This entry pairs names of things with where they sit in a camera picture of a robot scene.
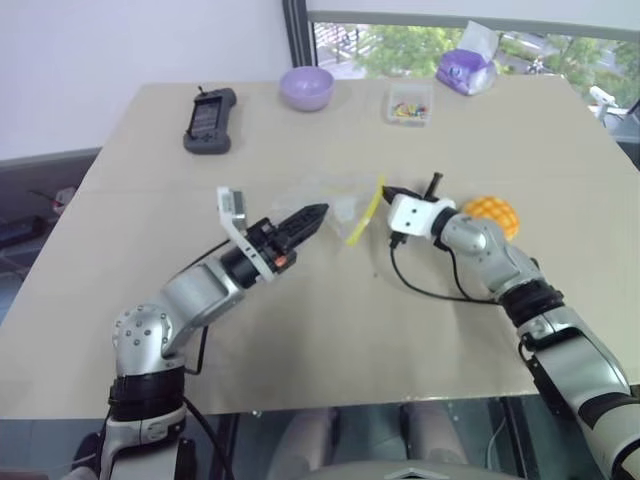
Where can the clear plastic bag yellow zip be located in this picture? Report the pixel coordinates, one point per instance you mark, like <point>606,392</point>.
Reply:
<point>369,211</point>

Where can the dark boxy object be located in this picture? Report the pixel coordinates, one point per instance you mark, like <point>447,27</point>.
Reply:
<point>631,130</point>

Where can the dark window frame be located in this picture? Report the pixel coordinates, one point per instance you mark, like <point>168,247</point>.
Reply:
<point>297,30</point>

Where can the white and red small item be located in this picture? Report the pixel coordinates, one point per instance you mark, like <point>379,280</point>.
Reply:
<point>62,200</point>

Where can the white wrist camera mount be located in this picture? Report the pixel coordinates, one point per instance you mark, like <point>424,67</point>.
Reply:
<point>232,206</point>
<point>412,215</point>

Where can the purple bowl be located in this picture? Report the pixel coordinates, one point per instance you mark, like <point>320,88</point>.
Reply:
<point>306,89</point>

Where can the black power strip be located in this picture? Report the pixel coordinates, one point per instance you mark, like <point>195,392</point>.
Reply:
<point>22,231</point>

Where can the purple tissue pack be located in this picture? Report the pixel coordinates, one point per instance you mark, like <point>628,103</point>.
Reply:
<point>467,70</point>

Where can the black handheld controller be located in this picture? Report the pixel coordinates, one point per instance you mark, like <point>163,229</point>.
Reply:
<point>210,120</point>

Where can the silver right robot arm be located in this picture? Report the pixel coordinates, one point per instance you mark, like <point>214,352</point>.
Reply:
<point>500,260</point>

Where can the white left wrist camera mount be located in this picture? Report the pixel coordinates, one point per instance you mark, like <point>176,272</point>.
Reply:
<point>232,206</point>

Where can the orange bun-shaped snack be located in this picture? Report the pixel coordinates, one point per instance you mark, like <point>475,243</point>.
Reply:
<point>495,212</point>

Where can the grey robot torso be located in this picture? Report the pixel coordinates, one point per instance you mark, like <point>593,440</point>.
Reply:
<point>410,472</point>

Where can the clear box of colourful pieces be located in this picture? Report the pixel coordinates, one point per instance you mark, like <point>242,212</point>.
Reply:
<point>409,105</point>

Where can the grey rounded shape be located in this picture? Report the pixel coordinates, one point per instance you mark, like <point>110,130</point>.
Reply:
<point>435,435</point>
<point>305,440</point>

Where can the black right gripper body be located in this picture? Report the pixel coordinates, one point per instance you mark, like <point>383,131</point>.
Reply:
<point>434,187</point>

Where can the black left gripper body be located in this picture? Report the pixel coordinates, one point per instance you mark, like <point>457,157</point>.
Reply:
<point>270,245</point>

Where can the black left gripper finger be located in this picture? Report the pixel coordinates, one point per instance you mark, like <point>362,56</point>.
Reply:
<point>306,231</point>
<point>305,216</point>

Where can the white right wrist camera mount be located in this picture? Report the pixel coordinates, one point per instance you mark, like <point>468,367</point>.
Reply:
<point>412,215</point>

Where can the small white device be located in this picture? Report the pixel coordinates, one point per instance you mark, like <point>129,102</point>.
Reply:
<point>602,97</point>

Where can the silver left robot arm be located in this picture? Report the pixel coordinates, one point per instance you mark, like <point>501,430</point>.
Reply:
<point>200,295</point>

